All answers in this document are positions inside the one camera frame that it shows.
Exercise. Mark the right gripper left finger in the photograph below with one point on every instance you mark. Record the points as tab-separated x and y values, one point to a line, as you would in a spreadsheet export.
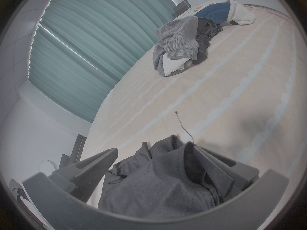
91	174

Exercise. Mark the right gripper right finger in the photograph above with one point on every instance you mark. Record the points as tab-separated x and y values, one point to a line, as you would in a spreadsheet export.
223	171

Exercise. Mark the black T-shirt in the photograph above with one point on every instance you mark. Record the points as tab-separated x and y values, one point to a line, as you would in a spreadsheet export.
156	176

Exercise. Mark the black chest of drawers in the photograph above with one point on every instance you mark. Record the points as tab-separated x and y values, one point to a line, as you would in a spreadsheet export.
78	147

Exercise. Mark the round white mirror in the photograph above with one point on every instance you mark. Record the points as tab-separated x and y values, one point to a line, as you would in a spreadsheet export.
46	163

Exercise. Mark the bed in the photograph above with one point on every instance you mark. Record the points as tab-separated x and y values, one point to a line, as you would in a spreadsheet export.
227	92

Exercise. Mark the blue-green curtain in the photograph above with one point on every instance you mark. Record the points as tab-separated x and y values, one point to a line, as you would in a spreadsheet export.
72	80
108	27

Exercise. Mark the black crinkled garment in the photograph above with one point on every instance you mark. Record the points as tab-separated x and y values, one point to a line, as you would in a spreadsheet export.
205	37

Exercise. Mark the grey garment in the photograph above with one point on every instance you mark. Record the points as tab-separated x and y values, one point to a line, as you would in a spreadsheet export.
179	37

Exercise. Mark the white fleecy garment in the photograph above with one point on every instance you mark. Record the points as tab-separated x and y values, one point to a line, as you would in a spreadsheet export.
241	14

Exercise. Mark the dark blue garment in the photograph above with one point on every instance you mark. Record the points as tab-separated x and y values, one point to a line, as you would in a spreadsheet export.
213	12

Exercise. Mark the white printed pillow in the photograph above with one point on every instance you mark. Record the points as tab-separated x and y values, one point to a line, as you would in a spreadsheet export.
191	11

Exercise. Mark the grey bedside table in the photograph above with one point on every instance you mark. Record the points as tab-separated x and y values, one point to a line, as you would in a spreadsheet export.
180	8

